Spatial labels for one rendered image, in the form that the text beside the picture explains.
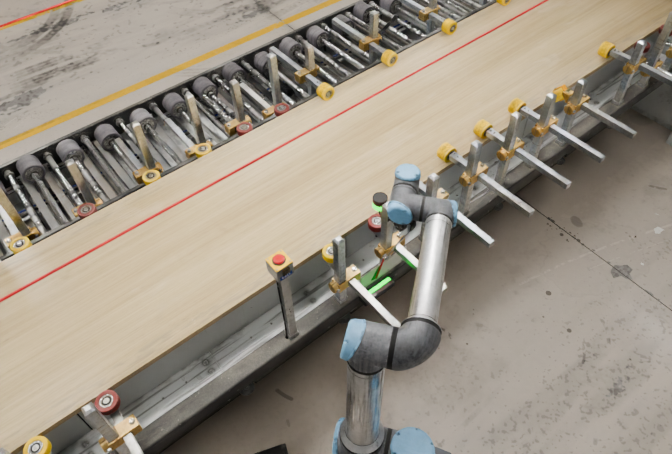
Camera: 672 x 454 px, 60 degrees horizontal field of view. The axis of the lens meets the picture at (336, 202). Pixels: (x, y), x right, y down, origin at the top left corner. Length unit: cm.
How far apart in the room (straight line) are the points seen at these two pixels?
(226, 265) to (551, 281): 195
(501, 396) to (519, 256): 89
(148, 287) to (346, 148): 111
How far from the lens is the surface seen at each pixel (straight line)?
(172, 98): 336
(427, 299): 171
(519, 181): 307
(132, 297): 247
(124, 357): 234
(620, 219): 404
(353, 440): 206
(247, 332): 259
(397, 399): 310
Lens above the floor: 286
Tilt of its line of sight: 49 degrees down
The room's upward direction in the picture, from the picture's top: 3 degrees counter-clockwise
